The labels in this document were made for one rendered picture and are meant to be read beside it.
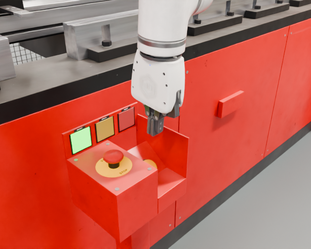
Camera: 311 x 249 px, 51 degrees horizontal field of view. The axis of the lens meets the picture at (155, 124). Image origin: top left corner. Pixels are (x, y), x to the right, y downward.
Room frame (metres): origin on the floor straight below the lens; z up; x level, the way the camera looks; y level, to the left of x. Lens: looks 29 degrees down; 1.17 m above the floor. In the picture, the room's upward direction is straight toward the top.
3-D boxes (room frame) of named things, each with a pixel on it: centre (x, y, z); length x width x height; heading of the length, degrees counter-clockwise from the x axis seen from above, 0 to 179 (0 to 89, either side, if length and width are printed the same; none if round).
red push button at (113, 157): (0.52, 0.08, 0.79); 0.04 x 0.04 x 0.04
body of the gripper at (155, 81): (0.57, -0.01, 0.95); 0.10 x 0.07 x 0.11; 46
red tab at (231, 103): (1.20, -0.31, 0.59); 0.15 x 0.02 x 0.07; 134
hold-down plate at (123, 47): (0.99, 0.06, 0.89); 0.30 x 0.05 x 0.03; 134
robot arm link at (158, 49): (0.57, -0.01, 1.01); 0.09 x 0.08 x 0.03; 46
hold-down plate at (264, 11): (1.54, -0.51, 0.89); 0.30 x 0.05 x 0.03; 134
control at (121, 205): (0.56, 0.06, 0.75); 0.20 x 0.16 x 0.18; 136
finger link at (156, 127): (0.57, -0.01, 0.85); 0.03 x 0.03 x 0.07; 46
